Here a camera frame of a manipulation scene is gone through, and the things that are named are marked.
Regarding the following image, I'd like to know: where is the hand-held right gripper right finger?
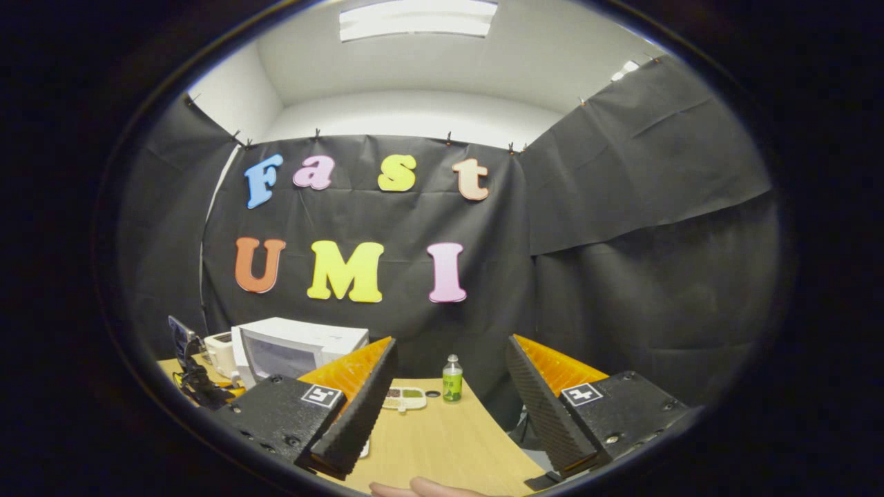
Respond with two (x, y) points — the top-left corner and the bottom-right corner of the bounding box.
(505, 334), (693, 480)

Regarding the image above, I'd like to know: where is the white divided grain tray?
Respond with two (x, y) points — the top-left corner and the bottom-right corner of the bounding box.
(382, 387), (427, 412)

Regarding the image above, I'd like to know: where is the white small appliance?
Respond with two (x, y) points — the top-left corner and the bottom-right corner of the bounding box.
(203, 331), (239, 380)

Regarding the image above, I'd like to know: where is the green drink bottle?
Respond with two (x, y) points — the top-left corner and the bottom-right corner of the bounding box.
(442, 354), (464, 403)

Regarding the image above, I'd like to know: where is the white microwave oven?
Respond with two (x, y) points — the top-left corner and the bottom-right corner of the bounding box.
(231, 317), (370, 389)

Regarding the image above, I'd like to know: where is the large ceiling light panel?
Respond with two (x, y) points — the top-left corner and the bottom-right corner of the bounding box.
(338, 0), (499, 43)

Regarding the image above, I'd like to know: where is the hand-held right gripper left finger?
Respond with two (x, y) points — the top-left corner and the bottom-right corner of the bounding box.
(209, 335), (399, 482)

